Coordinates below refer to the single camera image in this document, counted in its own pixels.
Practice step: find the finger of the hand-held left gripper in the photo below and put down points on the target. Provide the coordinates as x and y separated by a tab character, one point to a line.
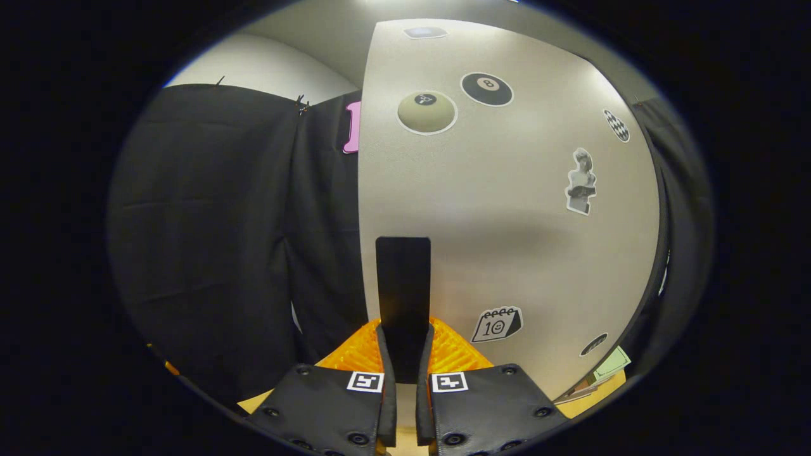
166	364

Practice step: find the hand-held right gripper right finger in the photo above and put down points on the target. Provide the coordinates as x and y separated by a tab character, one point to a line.
423	411

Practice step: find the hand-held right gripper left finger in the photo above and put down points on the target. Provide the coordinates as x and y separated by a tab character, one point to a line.
388	405

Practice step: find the beige cabinet door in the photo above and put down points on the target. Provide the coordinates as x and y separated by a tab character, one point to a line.
507	221

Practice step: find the black backdrop cloth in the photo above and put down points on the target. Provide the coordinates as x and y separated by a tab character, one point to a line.
209	221

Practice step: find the brown book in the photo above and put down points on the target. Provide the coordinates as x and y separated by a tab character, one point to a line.
573	394

